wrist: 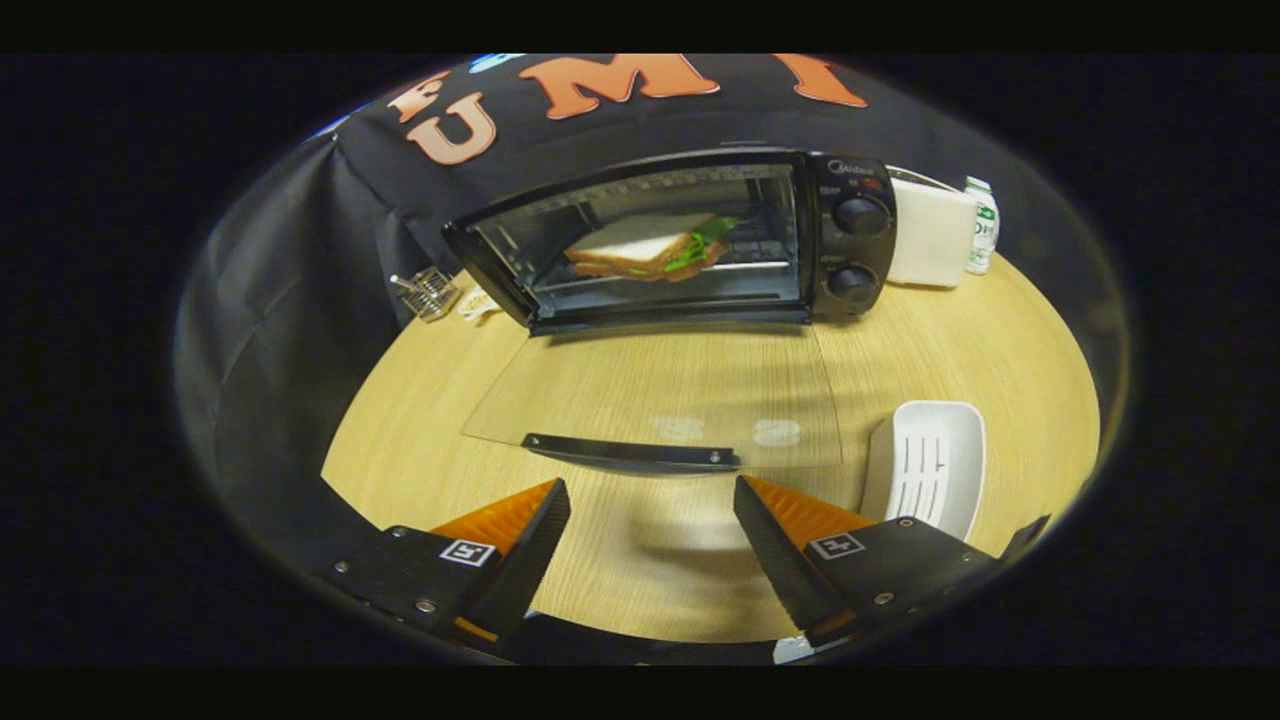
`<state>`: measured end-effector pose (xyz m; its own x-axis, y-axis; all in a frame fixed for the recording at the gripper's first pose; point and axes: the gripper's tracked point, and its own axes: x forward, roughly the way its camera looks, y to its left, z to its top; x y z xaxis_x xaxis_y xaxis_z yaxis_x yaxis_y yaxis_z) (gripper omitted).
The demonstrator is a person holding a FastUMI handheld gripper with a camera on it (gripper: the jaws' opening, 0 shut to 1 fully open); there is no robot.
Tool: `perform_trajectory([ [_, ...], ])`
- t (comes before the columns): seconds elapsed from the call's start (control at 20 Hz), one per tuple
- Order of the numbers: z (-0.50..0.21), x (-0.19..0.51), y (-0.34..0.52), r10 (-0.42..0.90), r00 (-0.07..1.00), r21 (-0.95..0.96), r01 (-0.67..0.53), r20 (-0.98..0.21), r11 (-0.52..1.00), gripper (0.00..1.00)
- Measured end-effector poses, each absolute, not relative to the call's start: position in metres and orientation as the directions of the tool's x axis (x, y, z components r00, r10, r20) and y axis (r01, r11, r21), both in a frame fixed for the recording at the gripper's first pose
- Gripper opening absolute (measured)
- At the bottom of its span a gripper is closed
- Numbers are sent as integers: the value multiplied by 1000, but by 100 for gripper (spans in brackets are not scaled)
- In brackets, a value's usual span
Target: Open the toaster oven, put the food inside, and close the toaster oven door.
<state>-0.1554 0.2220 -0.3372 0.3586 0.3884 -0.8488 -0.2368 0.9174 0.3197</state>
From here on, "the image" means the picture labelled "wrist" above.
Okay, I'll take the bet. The small metal wire rack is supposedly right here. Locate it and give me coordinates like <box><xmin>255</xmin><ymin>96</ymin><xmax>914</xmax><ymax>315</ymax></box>
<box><xmin>389</xmin><ymin>266</ymin><xmax>462</xmax><ymax>323</ymax></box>

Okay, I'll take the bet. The white pop-up toaster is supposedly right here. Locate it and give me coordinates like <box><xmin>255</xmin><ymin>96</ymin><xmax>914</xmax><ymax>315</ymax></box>
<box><xmin>885</xmin><ymin>178</ymin><xmax>977</xmax><ymax>290</ymax></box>

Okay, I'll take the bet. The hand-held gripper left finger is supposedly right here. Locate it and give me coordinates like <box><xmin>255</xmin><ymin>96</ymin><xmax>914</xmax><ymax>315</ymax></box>
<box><xmin>318</xmin><ymin>477</ymin><xmax>572</xmax><ymax>643</ymax></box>

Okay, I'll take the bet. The sandwich with green lettuce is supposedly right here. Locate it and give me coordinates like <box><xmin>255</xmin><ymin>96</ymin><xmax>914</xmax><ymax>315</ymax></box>
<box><xmin>565</xmin><ymin>212</ymin><xmax>742</xmax><ymax>284</ymax></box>

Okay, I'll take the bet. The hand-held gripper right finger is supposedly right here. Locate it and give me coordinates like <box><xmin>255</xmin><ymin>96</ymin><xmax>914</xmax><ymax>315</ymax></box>
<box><xmin>733</xmin><ymin>475</ymin><xmax>1004</xmax><ymax>648</ymax></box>

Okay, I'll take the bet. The black toaster oven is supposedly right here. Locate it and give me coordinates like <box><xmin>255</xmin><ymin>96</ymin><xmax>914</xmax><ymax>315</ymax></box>
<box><xmin>442</xmin><ymin>148</ymin><xmax>898</xmax><ymax>476</ymax></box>

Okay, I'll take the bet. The white plastic tray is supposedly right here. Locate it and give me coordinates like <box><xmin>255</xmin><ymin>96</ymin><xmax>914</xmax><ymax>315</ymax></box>
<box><xmin>859</xmin><ymin>400</ymin><xmax>988</xmax><ymax>544</ymax></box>

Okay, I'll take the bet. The white bottle with green label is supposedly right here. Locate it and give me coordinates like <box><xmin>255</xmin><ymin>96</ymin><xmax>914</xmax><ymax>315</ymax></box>
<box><xmin>964</xmin><ymin>177</ymin><xmax>1001</xmax><ymax>276</ymax></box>

